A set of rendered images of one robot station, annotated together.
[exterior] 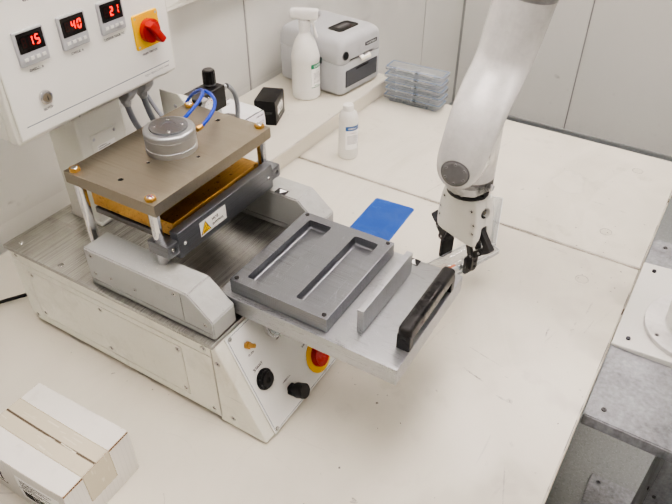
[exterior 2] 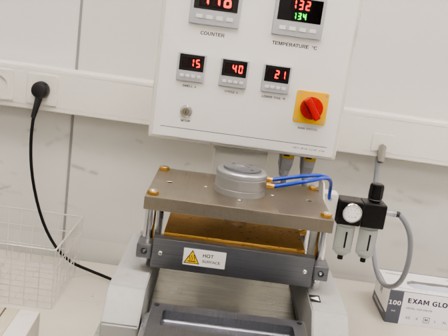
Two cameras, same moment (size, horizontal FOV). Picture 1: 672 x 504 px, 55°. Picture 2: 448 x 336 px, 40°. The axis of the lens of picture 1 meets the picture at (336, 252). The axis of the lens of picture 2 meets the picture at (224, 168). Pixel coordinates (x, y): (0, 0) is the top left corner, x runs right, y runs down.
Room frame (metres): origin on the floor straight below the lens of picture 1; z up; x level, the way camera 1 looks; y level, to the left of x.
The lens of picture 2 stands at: (0.38, -0.50, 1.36)
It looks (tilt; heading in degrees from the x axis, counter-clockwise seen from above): 13 degrees down; 58
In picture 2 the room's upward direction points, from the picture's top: 8 degrees clockwise
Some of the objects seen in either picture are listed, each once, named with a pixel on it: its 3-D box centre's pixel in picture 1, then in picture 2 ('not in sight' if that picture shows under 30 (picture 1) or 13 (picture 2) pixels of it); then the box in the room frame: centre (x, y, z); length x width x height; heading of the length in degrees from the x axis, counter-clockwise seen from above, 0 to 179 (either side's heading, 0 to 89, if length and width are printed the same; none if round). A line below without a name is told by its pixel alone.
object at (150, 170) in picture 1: (168, 151); (249, 203); (0.92, 0.27, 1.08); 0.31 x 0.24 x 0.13; 149
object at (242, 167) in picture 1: (180, 169); (240, 219); (0.89, 0.25, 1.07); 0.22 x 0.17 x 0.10; 149
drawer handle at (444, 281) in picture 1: (427, 306); not in sight; (0.66, -0.13, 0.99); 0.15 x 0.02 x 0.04; 149
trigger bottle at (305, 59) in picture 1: (306, 53); not in sight; (1.77, 0.08, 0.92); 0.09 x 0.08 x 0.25; 79
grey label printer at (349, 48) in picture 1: (331, 51); not in sight; (1.89, 0.01, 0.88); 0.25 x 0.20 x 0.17; 52
